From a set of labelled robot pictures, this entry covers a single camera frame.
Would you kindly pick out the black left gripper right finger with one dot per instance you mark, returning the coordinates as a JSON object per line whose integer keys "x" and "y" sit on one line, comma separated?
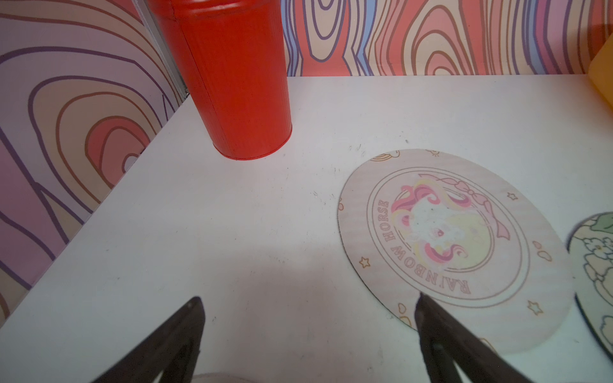
{"x": 447, "y": 347}

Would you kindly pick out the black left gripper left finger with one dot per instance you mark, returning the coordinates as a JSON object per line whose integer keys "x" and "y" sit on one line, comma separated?
{"x": 169, "y": 354}

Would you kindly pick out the pink rainbow horse coaster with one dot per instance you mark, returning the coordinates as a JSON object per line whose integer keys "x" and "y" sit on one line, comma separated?
{"x": 418, "y": 222}

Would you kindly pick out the green floral bear coaster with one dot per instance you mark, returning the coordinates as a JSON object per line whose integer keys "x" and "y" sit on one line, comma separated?
{"x": 590, "y": 248}

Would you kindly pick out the yellow plastic storage box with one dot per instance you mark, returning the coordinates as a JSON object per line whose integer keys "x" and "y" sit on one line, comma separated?
{"x": 600, "y": 72}

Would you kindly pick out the red cylindrical cup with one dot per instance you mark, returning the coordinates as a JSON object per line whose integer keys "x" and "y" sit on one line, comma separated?
{"x": 231, "y": 56}

